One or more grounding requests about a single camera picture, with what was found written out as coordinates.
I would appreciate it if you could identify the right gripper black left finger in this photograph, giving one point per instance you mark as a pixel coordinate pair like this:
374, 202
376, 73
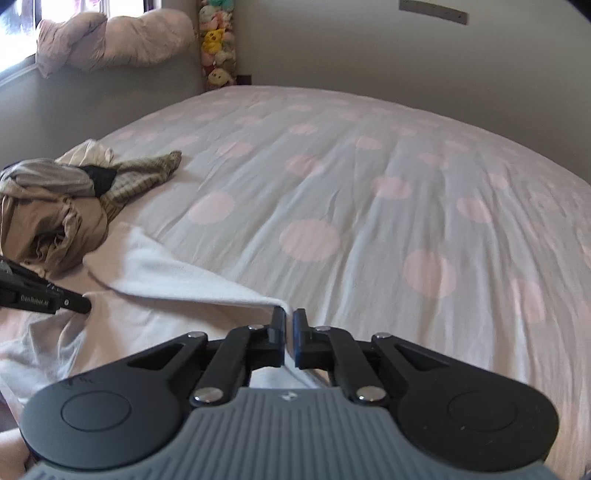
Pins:
125, 411

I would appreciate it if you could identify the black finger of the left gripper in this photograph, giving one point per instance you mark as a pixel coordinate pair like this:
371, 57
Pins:
23, 289

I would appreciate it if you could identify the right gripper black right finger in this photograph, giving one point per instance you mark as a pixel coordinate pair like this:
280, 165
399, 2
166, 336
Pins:
457, 413

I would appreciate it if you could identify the tan brown garment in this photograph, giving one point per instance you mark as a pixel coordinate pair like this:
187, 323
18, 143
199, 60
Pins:
49, 231

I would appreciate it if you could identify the grey ribbed knit garment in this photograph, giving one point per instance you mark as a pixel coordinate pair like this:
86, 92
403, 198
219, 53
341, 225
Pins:
50, 175

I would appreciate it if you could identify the black garment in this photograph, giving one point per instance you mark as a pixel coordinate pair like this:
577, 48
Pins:
102, 178

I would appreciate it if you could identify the cream white garment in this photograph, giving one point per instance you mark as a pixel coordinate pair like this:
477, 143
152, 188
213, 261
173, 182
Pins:
87, 153

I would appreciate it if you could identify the olive striped garment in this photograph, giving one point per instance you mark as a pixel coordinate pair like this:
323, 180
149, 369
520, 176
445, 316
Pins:
136, 177

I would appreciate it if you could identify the grey pink-dotted bed cover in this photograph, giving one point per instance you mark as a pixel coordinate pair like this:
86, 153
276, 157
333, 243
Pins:
374, 216

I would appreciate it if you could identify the pink bundled duvet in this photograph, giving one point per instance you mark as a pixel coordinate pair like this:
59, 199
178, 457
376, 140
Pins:
92, 41

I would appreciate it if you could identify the plush toy stack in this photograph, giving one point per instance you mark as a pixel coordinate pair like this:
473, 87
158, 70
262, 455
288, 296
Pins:
216, 37

